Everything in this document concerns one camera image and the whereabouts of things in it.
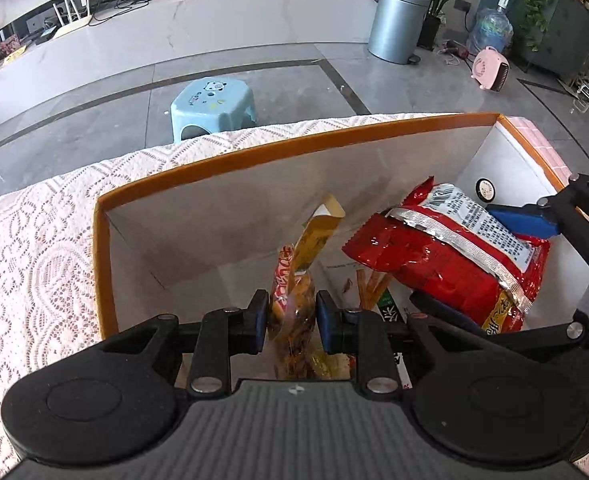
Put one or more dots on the red snack bag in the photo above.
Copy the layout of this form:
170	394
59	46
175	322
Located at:
424	260

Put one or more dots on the blue water jug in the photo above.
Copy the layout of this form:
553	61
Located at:
492	30

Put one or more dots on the red dark tool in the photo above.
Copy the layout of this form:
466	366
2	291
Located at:
457	52

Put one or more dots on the orange rimmed cardboard box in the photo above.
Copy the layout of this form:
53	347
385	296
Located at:
224	220

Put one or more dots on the pink space heater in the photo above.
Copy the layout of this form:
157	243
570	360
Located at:
492	67

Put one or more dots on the grey cabinet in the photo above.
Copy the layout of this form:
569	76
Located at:
569	30

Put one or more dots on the light blue plastic stool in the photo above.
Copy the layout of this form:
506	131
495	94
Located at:
212	102

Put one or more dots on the white router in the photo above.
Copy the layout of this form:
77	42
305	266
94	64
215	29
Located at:
74	22

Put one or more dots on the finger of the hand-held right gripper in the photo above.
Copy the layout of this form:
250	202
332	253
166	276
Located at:
524	220
549	334

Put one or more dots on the white tv console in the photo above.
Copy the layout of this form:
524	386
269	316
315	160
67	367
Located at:
174	25

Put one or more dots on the yellow orange snack packet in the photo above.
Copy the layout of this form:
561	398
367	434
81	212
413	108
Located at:
294	300

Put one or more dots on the potted long leaf plant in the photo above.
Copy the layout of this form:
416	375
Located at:
429	32

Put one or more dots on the small white rack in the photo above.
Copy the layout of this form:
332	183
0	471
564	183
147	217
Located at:
584	92

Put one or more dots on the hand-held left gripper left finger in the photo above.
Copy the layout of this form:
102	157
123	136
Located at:
260	320

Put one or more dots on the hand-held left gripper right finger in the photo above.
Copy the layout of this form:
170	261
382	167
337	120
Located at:
324	321

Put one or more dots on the grey metal trash can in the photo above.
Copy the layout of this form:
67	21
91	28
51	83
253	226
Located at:
397	25

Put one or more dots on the dark green snack packet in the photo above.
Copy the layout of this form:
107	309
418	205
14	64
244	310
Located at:
389	316

